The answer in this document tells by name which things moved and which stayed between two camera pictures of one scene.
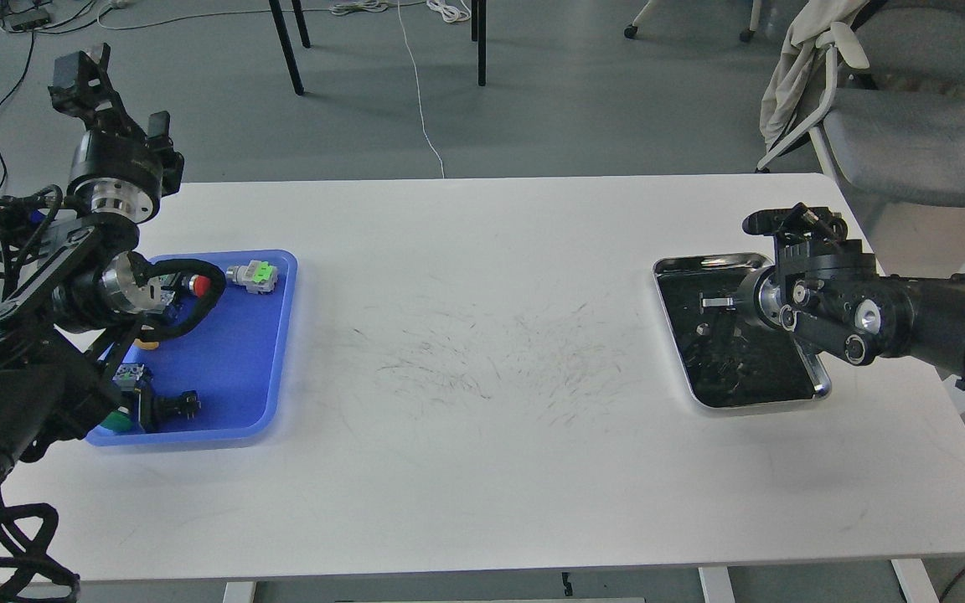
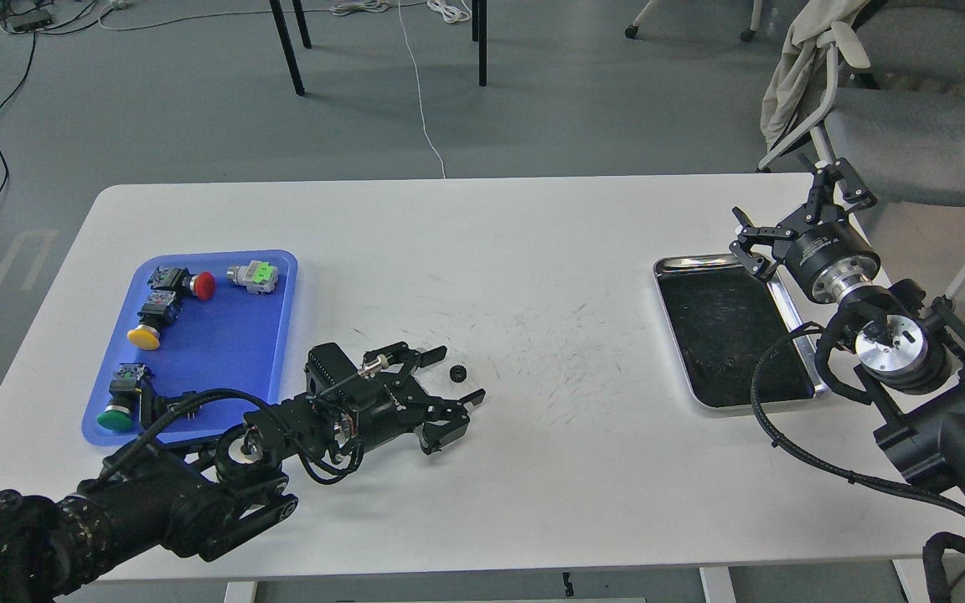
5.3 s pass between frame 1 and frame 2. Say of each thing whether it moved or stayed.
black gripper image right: moved
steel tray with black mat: stayed
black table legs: stayed
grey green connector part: stayed
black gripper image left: moved
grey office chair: stayed
